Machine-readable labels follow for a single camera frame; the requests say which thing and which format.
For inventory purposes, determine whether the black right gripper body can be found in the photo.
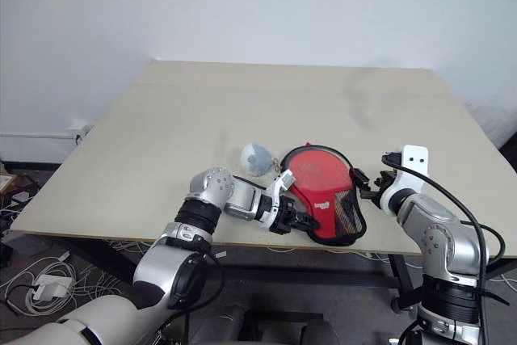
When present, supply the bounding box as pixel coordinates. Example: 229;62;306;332
372;170;399;201

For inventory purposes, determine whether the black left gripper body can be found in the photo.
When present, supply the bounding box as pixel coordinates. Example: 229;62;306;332
267;196;303;237

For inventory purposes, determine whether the red mesh paddle case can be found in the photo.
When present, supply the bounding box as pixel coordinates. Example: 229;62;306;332
280;141;368;247

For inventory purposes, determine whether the grey blue soft pouch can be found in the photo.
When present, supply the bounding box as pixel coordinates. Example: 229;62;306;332
240;141;275;178

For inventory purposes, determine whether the white robot torso shell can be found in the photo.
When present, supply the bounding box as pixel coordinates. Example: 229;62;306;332
0;293;143;345

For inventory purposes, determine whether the white power adapter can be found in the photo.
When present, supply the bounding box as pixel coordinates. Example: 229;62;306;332
31;273;69;302

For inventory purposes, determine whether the framed flat box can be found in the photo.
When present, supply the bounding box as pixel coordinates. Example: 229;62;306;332
0;172;18;193

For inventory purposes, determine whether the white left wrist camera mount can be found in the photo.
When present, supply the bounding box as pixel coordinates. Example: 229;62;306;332
258;170;296;229

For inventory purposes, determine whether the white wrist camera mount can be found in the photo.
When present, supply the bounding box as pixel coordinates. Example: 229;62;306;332
380;144;430;217
258;170;296;229

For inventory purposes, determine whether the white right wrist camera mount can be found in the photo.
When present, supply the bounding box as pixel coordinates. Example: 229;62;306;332
380;144;430;217

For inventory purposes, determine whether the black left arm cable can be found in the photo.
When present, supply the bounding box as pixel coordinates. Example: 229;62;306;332
159;174;269;322

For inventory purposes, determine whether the black table frame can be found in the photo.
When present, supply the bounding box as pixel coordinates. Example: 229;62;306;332
51;234;517;314

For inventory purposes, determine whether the white floor cable tangle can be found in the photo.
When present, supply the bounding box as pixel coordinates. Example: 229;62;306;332
0;235;143;318

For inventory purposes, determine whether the white wall power socket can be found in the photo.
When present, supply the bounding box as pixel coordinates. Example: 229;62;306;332
71;124;95;145

